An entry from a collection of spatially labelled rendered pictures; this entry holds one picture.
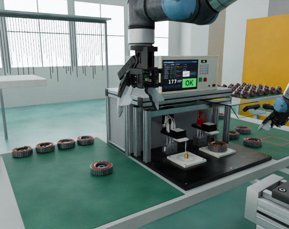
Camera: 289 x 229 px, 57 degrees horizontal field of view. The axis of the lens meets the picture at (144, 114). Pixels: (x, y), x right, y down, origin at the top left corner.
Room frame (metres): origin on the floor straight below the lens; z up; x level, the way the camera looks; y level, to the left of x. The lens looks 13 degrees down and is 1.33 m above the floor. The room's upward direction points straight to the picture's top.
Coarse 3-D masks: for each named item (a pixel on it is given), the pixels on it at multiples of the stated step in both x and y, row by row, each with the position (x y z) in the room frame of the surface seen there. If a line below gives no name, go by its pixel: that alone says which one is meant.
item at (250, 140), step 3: (246, 138) 1.66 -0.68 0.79; (249, 138) 1.67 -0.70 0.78; (252, 138) 1.67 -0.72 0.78; (255, 138) 1.67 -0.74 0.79; (258, 138) 1.66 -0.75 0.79; (246, 141) 1.62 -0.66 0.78; (249, 141) 1.61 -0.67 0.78; (252, 141) 1.60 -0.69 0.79; (255, 141) 1.60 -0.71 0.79; (258, 141) 1.60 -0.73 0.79; (261, 141) 1.61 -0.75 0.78; (246, 144) 1.62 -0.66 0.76; (249, 144) 1.60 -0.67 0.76; (252, 144) 1.60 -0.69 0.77; (255, 144) 1.59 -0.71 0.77; (258, 144) 1.59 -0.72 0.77; (261, 144) 1.61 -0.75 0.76
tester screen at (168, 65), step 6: (168, 66) 1.43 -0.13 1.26; (174, 66) 1.45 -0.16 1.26; (180, 66) 1.47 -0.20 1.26; (186, 66) 1.50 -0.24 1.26; (192, 66) 1.52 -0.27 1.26; (168, 72) 1.43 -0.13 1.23; (174, 72) 1.45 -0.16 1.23; (180, 72) 1.47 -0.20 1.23; (168, 78) 1.43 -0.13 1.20; (174, 78) 1.45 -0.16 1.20; (180, 78) 1.47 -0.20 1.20; (186, 78) 1.50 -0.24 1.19; (168, 84) 1.43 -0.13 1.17; (174, 84) 1.45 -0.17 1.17; (180, 84) 1.47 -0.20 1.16
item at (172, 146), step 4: (164, 144) 1.44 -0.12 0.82; (168, 144) 1.43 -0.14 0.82; (172, 144) 1.44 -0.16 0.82; (176, 144) 1.45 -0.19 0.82; (168, 148) 1.42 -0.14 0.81; (172, 148) 1.44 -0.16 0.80; (176, 148) 1.46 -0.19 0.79; (164, 152) 1.44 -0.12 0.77; (168, 152) 1.42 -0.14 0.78; (172, 152) 1.44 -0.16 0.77
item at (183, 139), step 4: (176, 128) 1.43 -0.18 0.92; (164, 132) 1.45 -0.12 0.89; (172, 132) 1.39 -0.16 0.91; (176, 132) 1.36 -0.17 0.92; (180, 132) 1.37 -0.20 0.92; (184, 132) 1.39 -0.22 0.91; (172, 136) 1.38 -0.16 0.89; (176, 136) 1.36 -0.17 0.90; (180, 136) 1.37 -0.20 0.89; (184, 136) 1.39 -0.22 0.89; (172, 140) 1.47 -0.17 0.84; (176, 140) 1.36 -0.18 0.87; (180, 140) 1.34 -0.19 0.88; (184, 140) 1.36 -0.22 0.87
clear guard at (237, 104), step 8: (224, 96) 1.66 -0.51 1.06; (224, 104) 1.40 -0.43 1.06; (232, 104) 1.40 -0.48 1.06; (240, 104) 1.41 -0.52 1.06; (248, 104) 1.44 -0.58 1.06; (256, 104) 1.47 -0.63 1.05; (240, 112) 1.36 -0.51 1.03; (248, 112) 1.38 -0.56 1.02; (256, 112) 1.41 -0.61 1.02; (264, 112) 1.44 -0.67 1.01
